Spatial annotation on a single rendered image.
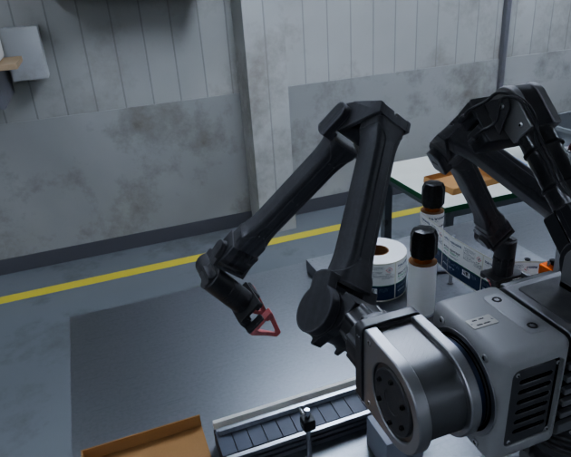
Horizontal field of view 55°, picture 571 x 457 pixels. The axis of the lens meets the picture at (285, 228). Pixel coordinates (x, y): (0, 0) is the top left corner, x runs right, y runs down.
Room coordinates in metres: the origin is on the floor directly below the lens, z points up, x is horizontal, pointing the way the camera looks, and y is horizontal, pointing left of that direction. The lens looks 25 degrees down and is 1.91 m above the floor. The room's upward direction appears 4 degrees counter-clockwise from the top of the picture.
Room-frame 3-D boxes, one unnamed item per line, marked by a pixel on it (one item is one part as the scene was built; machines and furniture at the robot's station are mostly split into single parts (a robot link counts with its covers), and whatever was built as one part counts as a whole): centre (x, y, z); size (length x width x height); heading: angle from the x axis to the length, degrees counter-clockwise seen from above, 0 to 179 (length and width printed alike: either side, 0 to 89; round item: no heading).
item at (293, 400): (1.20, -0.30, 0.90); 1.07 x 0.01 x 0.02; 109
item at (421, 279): (1.50, -0.42, 1.03); 0.09 x 0.09 x 0.30
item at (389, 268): (1.67, -0.31, 0.95); 0.20 x 0.20 x 0.14
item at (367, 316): (0.60, -0.11, 1.45); 0.09 x 0.08 x 0.12; 108
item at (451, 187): (2.83, -0.99, 0.82); 0.34 x 0.24 x 0.04; 114
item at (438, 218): (1.88, -0.56, 1.04); 0.09 x 0.09 x 0.29
